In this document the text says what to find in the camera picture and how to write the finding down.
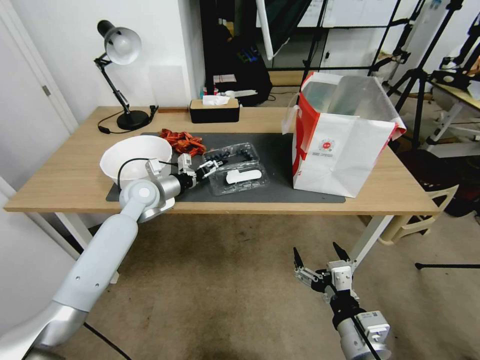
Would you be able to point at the black food pieces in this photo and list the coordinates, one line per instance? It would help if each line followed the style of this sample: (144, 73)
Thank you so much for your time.
(234, 153)

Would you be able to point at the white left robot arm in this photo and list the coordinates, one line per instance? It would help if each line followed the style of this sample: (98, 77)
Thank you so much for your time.
(108, 247)

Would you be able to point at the white door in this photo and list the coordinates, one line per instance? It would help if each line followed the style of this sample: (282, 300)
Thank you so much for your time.
(26, 112)

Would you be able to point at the white packet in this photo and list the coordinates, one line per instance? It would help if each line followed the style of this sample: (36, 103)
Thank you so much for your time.
(243, 176)

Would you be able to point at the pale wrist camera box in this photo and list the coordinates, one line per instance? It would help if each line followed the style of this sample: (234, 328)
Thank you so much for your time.
(184, 161)
(342, 277)

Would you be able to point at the beige plastic chair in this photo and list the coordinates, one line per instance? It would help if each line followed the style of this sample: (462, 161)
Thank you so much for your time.
(412, 225)

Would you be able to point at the black backpack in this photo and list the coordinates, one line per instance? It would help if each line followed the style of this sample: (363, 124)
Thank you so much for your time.
(251, 75)

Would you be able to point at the wooden desk white legs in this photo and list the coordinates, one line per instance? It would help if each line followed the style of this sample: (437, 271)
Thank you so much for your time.
(56, 180)

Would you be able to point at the clear plastic takeout container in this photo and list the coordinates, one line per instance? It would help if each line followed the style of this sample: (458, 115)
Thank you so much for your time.
(258, 165)

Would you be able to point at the yellow side table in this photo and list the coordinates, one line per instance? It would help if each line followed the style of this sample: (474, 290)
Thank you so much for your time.
(458, 98)

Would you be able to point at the black tripod leg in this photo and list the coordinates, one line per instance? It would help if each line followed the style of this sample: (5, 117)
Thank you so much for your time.
(446, 266)

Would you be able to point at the black camera tripod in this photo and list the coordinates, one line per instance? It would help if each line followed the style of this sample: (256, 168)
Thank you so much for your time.
(420, 80)

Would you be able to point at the white bowl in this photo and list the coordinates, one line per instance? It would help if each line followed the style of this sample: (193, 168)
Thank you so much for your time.
(131, 150)

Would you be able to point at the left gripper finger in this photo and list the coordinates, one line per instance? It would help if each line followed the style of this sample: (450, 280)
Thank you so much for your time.
(207, 171)
(210, 163)

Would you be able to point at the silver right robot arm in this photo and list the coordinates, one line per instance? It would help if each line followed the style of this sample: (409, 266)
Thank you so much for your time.
(354, 339)

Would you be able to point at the white tissue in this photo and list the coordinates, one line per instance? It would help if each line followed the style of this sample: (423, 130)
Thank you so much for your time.
(215, 100)

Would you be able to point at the black desk lamp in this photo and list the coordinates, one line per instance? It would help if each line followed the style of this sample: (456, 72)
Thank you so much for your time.
(132, 120)

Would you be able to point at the white red takeout bag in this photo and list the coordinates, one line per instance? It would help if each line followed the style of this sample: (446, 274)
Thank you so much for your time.
(337, 165)

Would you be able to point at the black wooden-lid tissue box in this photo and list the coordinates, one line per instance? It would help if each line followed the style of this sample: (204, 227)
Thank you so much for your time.
(213, 114)

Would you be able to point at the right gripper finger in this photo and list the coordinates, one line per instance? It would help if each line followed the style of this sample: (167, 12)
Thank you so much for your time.
(307, 274)
(340, 252)

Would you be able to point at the dark grey desk mat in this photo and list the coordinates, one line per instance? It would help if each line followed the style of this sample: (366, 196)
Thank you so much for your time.
(277, 150)

